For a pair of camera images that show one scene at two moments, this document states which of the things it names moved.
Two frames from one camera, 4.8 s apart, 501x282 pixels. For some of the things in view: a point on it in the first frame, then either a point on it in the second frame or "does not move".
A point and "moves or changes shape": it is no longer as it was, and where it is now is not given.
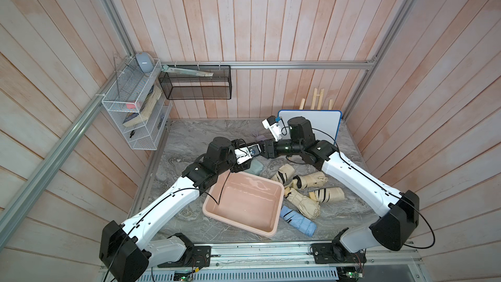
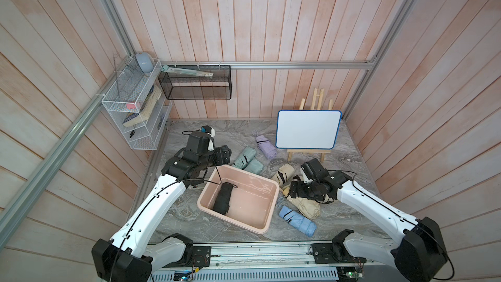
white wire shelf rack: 137,104 does not move
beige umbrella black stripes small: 285,173 does not move
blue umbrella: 299,221 does not move
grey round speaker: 145,61 does not move
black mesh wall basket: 181,86 does not move
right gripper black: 271,149 to 299,192
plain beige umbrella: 305,204 does not move
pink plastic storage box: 250,202 moves or changes shape
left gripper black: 240,167 to 222,157
